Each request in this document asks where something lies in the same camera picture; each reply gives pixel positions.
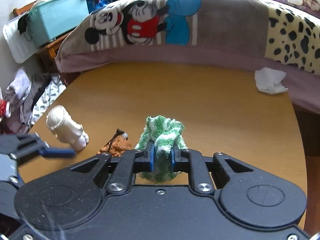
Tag teal plastic storage box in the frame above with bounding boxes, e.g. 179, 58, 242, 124
27, 0, 89, 47

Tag orange carved toad figurine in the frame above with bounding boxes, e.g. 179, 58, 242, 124
97, 129, 132, 157

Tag Mickey Mouse blanket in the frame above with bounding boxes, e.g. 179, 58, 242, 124
55, 0, 320, 75

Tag purple bed sheet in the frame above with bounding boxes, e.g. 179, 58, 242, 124
56, 0, 320, 116

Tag pile of clothes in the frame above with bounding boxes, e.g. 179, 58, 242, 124
1, 68, 66, 134

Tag green white fluffy cloth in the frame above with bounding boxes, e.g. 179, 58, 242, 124
135, 115, 187, 183

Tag wooden side table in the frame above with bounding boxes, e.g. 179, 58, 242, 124
12, 0, 75, 73

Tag crumpled white tissue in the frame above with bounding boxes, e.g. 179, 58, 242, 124
254, 67, 289, 95

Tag white ceramic figurine container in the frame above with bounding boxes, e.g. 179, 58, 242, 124
46, 105, 89, 152

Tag red patterned cloth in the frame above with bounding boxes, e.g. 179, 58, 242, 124
0, 99, 11, 120

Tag white plastic lid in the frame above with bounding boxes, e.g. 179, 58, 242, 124
3, 16, 37, 64

